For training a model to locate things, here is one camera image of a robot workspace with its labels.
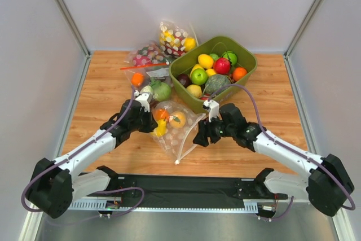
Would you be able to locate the clear zip bag with fruit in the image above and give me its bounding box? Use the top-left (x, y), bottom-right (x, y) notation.
top-left (151, 100), bottom-right (205, 165)

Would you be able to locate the fake yellow peach with leaf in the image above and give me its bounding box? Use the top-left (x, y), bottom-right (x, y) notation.
top-left (169, 111), bottom-right (187, 129)

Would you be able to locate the fake red peach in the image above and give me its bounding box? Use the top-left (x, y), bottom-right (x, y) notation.
top-left (213, 58), bottom-right (231, 75)

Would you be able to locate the fake yellow lemon from bag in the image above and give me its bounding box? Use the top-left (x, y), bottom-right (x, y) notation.
top-left (197, 54), bottom-right (214, 69)

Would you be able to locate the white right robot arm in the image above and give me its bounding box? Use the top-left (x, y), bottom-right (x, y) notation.
top-left (193, 100), bottom-right (354, 217)

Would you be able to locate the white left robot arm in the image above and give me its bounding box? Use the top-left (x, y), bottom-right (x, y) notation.
top-left (21, 97), bottom-right (157, 218)

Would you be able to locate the fake orange in zip bag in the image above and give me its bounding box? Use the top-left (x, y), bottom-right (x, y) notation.
top-left (153, 108), bottom-right (170, 121)

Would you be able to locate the fake yellow pear in bag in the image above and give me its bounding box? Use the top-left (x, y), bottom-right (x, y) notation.
top-left (151, 119), bottom-right (167, 137)

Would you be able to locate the fake green cabbage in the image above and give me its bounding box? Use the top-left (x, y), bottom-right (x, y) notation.
top-left (150, 80), bottom-right (171, 102)

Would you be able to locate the fake yellow quince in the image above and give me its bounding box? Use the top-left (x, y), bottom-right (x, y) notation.
top-left (186, 84), bottom-right (202, 99)

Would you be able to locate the fake netted melon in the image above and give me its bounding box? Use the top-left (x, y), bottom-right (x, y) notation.
top-left (204, 74), bottom-right (231, 96)

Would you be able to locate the clear bag with orange zipper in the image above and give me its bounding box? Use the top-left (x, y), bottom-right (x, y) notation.
top-left (120, 63), bottom-right (172, 102)

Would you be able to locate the fake green apple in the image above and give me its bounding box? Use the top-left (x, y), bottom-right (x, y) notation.
top-left (191, 68), bottom-right (208, 86)

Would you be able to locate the fake dark red plum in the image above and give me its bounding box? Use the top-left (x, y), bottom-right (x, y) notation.
top-left (177, 73), bottom-right (192, 88)

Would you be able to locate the fake orange in bin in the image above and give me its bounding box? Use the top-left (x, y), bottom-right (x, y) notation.
top-left (232, 67), bottom-right (248, 82)

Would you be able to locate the polka dot bag with strawberry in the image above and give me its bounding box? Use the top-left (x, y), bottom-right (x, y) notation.
top-left (125, 41), bottom-right (173, 67)

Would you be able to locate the fake bumpy green fruit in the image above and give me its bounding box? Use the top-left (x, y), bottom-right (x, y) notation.
top-left (209, 53), bottom-right (220, 61)

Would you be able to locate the fake striped watermelon ball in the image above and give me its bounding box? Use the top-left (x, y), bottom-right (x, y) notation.
top-left (222, 51), bottom-right (237, 66)

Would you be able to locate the polka dot bag with lemon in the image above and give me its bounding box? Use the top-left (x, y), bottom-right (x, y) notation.
top-left (159, 21), bottom-right (199, 59)

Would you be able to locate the green plastic bin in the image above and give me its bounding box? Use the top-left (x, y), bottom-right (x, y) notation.
top-left (169, 36), bottom-right (257, 113)

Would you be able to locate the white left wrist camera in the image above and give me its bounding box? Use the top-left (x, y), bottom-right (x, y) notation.
top-left (135, 92), bottom-right (153, 112)

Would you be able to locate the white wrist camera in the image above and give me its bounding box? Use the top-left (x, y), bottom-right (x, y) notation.
top-left (135, 92), bottom-right (153, 112)
top-left (202, 99), bottom-right (219, 122)

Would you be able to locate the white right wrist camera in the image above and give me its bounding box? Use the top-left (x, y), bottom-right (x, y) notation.
top-left (202, 99), bottom-right (219, 122)

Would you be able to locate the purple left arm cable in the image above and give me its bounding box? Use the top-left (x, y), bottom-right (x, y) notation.
top-left (21, 85), bottom-right (140, 211)

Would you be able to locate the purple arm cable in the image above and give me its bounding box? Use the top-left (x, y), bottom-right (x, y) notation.
top-left (21, 85), bottom-right (140, 211)
top-left (208, 84), bottom-right (356, 211)

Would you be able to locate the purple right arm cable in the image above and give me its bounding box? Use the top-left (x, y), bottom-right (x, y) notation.
top-left (208, 84), bottom-right (356, 211)

